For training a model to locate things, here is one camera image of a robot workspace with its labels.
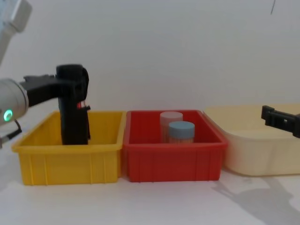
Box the red plastic bin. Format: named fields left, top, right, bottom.
left=122, top=109, right=229, bottom=183

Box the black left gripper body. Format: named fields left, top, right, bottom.
left=19, top=74, right=58, bottom=109

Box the white table cloth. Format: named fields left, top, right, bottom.
left=0, top=131, right=300, bottom=225

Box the clear jar white lid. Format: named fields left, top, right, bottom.
left=159, top=111, right=184, bottom=143

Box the thin dark wrist cable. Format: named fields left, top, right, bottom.
left=0, top=119, right=23, bottom=149

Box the yellow plastic bin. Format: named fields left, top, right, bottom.
left=11, top=110, right=128, bottom=186

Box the black tool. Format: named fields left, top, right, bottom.
left=55, top=63, right=91, bottom=146

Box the clear jar blue lid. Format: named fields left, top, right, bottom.
left=168, top=121, right=195, bottom=143

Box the cream plastic bin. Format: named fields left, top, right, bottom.
left=203, top=103, right=300, bottom=177

